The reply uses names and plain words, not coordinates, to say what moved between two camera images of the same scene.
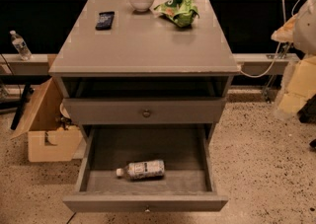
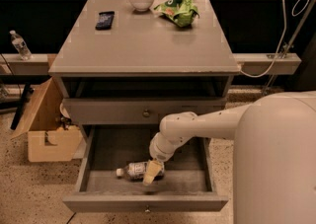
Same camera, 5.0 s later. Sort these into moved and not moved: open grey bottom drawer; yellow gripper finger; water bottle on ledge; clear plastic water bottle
Moved: yellow gripper finger
Not moved: open grey bottom drawer; water bottle on ledge; clear plastic water bottle
